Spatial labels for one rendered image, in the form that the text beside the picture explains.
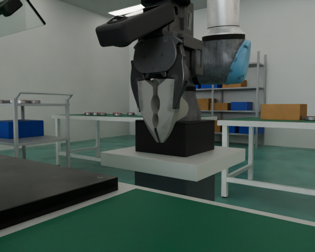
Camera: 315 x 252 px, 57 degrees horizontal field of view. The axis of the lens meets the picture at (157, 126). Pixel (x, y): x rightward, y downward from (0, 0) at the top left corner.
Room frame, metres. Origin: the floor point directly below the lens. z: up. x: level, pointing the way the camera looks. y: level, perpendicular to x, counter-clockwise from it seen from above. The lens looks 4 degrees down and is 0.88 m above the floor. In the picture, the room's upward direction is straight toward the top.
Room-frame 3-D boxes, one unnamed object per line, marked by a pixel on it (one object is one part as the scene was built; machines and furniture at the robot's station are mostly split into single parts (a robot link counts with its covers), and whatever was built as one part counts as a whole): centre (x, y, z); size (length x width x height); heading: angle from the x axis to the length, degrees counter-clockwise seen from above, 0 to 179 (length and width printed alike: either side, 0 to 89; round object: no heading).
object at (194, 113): (0.88, -0.06, 0.89); 0.15 x 0.15 x 0.10
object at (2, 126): (3.08, 1.44, 0.51); 1.01 x 0.60 x 1.01; 54
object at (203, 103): (7.02, -1.16, 0.92); 0.40 x 0.36 x 0.27; 142
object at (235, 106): (6.49, -1.88, 0.87); 0.42 x 0.36 x 0.19; 146
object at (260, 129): (6.36, -2.06, 0.40); 0.42 x 0.42 x 0.25; 54
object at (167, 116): (0.42, -0.03, 0.88); 0.06 x 0.03 x 0.09; 145
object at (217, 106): (6.77, -1.50, 0.86); 0.42 x 0.40 x 0.17; 54
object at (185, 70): (0.40, -0.02, 0.92); 0.05 x 0.02 x 0.09; 55
